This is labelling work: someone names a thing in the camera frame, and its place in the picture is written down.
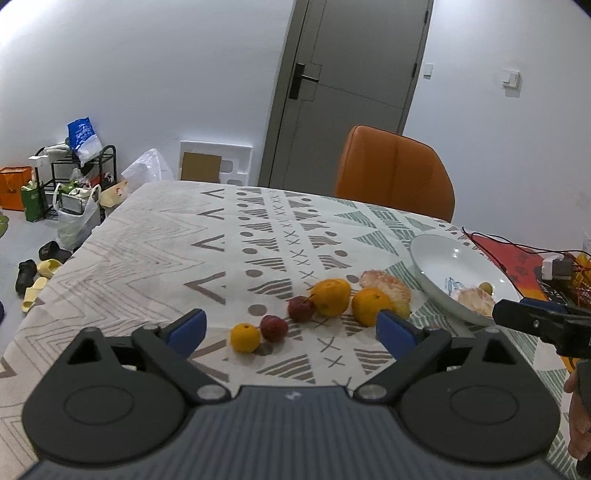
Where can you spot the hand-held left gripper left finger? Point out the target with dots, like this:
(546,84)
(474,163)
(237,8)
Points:
(190,328)

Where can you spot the white plastic bag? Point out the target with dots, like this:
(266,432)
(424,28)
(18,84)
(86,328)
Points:
(74,230)

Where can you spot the orange chair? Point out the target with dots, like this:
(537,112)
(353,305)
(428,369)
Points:
(392,166)

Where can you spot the white wall outlet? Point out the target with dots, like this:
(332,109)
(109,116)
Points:
(511,78)

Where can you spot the beige bag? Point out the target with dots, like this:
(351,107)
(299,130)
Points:
(113,196)

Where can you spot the large orange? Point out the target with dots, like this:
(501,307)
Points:
(330,297)

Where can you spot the green bag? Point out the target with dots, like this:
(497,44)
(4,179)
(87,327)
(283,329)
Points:
(31,203)

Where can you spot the white power adapter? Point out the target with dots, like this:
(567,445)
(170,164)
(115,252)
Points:
(551,267)

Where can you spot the green slipper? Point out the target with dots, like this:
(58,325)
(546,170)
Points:
(2,226)

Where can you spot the white wall switch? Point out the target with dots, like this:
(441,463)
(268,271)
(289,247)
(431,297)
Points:
(428,69)

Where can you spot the blue and white bag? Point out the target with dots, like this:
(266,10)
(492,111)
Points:
(83,136)

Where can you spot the clear plastic bag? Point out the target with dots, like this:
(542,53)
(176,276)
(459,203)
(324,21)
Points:
(147,168)

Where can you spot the black slipper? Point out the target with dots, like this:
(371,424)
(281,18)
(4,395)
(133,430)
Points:
(25,274)
(53,251)

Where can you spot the brown cardboard sheet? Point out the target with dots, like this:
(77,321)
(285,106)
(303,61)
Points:
(201,166)

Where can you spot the person's right hand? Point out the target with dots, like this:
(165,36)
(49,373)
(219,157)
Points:
(579,434)

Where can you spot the orange mesh net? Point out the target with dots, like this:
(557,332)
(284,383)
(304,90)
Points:
(581,277)

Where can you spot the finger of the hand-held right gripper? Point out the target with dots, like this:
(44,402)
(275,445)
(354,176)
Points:
(517,316)
(545,303)

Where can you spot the white foam packaging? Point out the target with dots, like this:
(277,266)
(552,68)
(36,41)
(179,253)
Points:
(236,157)

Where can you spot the white bundle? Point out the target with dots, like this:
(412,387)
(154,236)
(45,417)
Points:
(57,151)

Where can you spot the orange paper bag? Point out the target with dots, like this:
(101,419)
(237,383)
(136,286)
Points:
(14,187)

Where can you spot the dark red plum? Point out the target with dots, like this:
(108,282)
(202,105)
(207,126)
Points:
(301,308)
(273,327)

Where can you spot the peeled pomelo segment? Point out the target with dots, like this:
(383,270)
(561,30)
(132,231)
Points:
(473,299)
(383,280)

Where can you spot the medium orange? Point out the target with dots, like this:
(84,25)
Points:
(368,307)

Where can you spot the yellow slipper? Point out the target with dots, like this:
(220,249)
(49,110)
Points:
(34,293)
(48,267)

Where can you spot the red mat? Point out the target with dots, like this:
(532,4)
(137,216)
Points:
(508,258)

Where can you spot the black shoe rack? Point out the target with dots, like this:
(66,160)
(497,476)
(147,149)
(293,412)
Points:
(109,157)

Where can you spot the grey door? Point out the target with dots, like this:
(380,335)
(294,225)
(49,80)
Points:
(360,55)

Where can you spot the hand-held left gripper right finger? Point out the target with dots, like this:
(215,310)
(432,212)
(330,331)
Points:
(393,333)

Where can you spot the small orange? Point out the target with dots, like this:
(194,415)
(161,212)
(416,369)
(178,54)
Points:
(244,338)

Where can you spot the white bowl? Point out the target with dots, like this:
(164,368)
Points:
(443,263)

